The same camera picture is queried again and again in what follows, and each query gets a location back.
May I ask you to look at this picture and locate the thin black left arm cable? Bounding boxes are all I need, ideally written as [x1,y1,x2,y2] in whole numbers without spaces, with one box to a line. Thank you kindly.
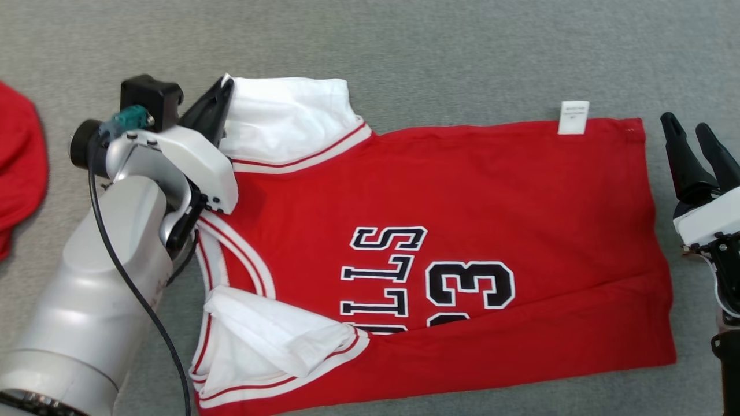
[168,228,200,287]

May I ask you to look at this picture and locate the red basketball jersey white sleeves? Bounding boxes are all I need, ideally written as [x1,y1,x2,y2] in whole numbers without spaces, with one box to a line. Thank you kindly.
[189,74,677,416]

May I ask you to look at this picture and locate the red shorts white stripe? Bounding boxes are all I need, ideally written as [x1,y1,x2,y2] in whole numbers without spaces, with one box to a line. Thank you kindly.
[0,81,49,261]

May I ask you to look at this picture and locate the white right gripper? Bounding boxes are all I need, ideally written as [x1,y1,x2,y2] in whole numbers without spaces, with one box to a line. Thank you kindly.
[661,112,740,248]

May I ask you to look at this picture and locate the left camera cable teal plug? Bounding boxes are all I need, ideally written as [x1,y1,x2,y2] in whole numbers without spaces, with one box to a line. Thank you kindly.
[87,105,193,416]

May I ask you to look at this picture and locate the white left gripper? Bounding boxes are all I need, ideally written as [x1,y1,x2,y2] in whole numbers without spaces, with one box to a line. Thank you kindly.
[106,77,239,214]

